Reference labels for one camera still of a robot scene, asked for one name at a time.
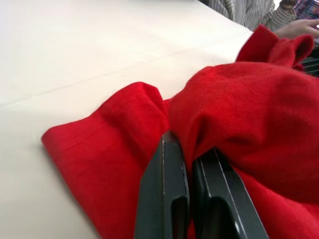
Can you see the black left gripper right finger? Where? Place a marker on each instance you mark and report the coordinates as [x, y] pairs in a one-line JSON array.
[[221, 199]]

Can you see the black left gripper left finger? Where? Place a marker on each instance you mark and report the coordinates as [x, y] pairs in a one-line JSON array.
[[159, 194]]

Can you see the red t-shirt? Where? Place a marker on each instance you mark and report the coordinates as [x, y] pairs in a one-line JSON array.
[[249, 112]]

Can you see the bystander striped shirt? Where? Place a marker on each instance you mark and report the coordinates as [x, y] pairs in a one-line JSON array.
[[251, 12]]

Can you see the bystander bare hand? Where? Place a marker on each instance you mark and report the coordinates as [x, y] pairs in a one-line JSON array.
[[297, 28]]

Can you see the dark colourful background object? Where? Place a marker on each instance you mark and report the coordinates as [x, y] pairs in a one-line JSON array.
[[307, 9]]

